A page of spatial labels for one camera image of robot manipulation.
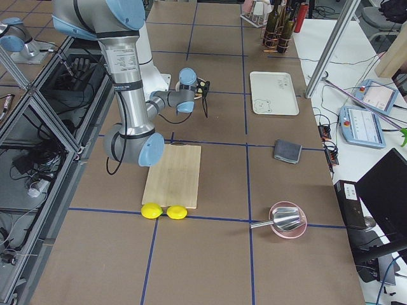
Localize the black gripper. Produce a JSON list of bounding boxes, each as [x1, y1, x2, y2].
[[195, 79, 210, 98]]

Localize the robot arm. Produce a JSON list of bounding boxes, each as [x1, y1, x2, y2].
[[1, 17, 54, 64], [52, 1, 197, 166]]

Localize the cream bear tray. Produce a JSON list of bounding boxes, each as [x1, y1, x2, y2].
[[249, 71, 300, 116]]

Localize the white round plate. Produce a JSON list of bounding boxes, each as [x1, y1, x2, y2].
[[176, 77, 202, 102]]

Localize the dark wine bottle front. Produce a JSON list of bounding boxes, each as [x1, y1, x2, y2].
[[263, 0, 281, 48]]

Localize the dark wine bottle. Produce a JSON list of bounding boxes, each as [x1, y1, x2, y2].
[[263, 0, 281, 48], [277, 17, 296, 53], [286, 0, 301, 21]]

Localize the dark wine bottle middle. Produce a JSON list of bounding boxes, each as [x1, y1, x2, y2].
[[277, 17, 296, 53]]

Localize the pink cup large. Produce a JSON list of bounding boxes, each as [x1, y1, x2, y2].
[[242, 0, 254, 13]]

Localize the wooden cutting board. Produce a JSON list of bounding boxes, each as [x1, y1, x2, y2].
[[142, 144, 202, 209]]

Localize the grey folded cloth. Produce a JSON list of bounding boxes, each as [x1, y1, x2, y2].
[[273, 139, 303, 164]]

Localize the dark wine bottle back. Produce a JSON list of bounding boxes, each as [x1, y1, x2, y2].
[[286, 0, 301, 21]]

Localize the yellow lemon half right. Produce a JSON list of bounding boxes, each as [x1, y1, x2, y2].
[[167, 205, 188, 220]]

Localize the red cylinder bottle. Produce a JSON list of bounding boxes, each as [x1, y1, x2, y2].
[[294, 3, 309, 33]]

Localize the metal scoop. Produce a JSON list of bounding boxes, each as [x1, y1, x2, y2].
[[250, 207, 305, 232]]

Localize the blue teach pendant near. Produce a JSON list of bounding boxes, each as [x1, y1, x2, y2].
[[339, 106, 386, 149]]

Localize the blue teach pendant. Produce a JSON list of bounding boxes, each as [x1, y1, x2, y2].
[[354, 79, 398, 115], [339, 106, 386, 149]]

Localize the pink bowl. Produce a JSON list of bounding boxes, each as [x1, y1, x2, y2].
[[268, 201, 308, 239]]

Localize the blue teach pendant far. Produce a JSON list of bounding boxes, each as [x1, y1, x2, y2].
[[354, 79, 398, 115]]

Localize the green tipped metal stick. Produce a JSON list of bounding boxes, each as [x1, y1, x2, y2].
[[321, 77, 406, 147]]

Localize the black monitor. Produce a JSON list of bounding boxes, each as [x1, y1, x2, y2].
[[354, 148, 406, 263]]

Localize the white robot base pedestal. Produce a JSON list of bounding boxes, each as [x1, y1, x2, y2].
[[134, 1, 170, 105]]

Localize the copper wire bottle rack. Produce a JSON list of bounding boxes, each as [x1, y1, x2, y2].
[[262, 27, 291, 53]]

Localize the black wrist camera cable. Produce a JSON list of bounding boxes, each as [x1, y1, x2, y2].
[[106, 81, 212, 175]]

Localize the aluminium frame post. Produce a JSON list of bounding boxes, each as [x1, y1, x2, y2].
[[305, 0, 361, 98]]

